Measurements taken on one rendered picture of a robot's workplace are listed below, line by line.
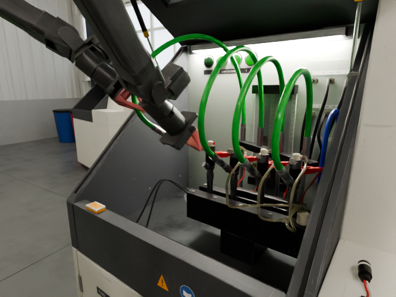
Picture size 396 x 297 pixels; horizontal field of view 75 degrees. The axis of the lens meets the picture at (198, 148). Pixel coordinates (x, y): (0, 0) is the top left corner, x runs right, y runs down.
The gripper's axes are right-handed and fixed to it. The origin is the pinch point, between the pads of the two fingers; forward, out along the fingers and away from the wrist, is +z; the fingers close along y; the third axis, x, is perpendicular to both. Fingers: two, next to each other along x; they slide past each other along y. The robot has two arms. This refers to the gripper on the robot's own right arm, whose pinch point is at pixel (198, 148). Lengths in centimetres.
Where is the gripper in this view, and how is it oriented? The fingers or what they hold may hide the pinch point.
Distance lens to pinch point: 69.1
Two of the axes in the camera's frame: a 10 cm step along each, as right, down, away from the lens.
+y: 5.5, -7.9, 2.7
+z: 5.6, 5.9, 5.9
